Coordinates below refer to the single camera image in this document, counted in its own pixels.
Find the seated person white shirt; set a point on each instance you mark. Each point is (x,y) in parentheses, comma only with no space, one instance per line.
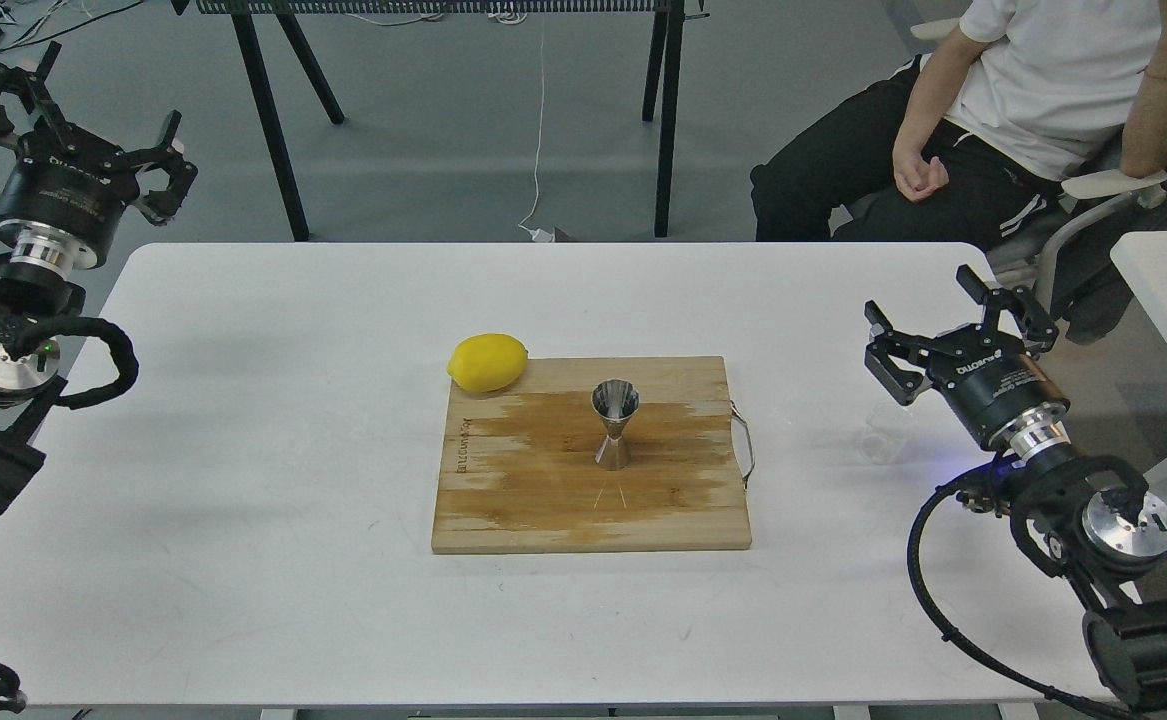
(1014,100)

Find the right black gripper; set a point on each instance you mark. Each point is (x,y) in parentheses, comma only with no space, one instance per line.
(1000,395)

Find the small clear glass cup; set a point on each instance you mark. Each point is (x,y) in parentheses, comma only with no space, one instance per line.
(887,433)

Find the person right hand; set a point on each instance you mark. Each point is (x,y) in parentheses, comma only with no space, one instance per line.
(916,177)

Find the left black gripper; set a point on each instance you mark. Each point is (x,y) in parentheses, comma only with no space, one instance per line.
(61,206)

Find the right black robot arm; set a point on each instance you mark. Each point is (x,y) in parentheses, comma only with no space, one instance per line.
(1091,520)

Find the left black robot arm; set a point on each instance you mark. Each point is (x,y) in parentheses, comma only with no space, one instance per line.
(51,353)

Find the steel jigger measuring cup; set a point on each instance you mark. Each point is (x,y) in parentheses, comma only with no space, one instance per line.
(615,402)

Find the wooden cutting board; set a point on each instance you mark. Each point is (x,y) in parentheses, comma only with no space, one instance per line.
(518,471)

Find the yellow lemon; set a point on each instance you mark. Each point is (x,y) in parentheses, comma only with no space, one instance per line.
(487,362)

